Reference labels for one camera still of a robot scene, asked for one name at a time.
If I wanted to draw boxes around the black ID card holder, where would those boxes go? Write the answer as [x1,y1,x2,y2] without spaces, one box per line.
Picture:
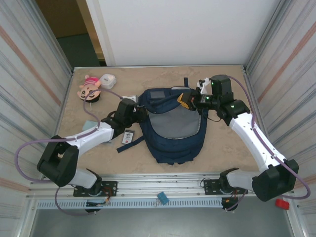
[122,129,136,145]

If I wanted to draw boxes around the light blue pencil case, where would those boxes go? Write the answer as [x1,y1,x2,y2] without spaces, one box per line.
[82,120,99,131]

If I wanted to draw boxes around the small white rounded case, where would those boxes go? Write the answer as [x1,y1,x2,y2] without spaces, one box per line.
[100,73,118,90]

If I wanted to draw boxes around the navy blue backpack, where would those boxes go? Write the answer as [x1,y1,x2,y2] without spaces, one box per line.
[116,78,210,165]

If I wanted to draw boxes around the pink plush doll head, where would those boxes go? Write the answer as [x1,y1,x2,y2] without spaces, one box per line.
[78,75,102,102]

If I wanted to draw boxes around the blue binder clip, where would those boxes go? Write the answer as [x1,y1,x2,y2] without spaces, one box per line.
[157,191,169,205]

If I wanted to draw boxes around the red plastic block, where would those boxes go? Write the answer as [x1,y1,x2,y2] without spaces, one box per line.
[275,198,290,210]

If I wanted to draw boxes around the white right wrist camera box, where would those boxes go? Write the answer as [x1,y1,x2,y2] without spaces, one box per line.
[196,78,212,94]

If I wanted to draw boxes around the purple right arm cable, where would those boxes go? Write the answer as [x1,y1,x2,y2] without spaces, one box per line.
[228,75,312,212]

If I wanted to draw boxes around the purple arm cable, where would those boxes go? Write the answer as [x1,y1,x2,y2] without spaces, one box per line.
[14,88,125,217]
[228,75,312,212]

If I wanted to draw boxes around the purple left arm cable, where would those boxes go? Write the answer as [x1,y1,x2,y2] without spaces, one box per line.
[14,88,125,217]

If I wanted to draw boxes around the aluminium frame rails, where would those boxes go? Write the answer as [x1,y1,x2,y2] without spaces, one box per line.
[26,172,297,199]

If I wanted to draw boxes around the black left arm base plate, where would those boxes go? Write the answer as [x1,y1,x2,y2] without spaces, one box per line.
[73,181,119,198]

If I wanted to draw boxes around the white door frame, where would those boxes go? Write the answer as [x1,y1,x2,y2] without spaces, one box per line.
[85,0,117,67]

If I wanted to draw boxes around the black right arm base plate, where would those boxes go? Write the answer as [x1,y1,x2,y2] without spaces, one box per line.
[203,179,248,196]

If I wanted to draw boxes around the white slotted cable duct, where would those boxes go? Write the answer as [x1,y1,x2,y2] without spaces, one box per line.
[36,199,223,209]

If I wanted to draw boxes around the black connector with red wires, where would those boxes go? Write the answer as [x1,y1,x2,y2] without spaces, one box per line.
[85,187,116,208]
[221,189,240,212]

